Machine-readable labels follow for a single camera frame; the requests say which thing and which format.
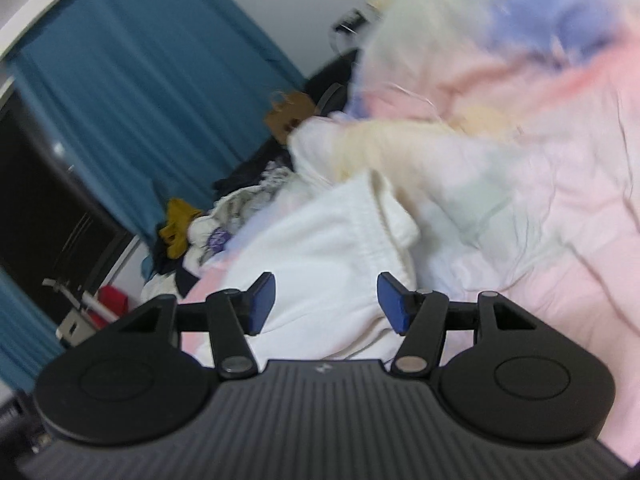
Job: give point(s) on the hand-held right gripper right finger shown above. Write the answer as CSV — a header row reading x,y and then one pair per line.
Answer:
x,y
392,305

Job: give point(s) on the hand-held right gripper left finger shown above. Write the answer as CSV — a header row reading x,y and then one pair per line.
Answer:
x,y
262,305

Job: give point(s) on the white pants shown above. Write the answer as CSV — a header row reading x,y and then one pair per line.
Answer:
x,y
310,260

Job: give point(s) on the grey white garment purple label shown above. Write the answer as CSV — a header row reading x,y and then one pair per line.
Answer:
x,y
225,230

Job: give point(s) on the black cloth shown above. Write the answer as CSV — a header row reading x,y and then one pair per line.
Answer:
x,y
165,265

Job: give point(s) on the mustard yellow cloth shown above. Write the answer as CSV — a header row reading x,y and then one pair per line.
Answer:
x,y
177,227

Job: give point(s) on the dark clothing heap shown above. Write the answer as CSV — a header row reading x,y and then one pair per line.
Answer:
x,y
250,172

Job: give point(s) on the red cloth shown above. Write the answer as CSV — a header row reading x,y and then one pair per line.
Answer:
x,y
114,302

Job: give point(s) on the pastel bed sheet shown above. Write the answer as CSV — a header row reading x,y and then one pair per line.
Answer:
x,y
575,340

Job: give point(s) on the white folding board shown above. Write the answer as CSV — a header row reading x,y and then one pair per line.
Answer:
x,y
77,330

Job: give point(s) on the metal drying rack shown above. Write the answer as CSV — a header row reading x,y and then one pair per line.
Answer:
x,y
75,297

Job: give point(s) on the brown paper bag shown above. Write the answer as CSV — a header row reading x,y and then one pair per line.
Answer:
x,y
290,117

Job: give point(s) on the pastel duvet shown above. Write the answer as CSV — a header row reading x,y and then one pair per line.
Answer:
x,y
500,110

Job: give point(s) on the black chair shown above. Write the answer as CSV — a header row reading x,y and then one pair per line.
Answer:
x,y
330,85

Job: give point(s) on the blue curtain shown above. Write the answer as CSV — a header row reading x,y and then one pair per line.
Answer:
x,y
25,335
150,85

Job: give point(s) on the dark window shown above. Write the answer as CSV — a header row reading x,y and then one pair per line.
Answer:
x,y
40,210

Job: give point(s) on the wall socket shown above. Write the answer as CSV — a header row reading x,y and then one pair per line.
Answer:
x,y
352,21

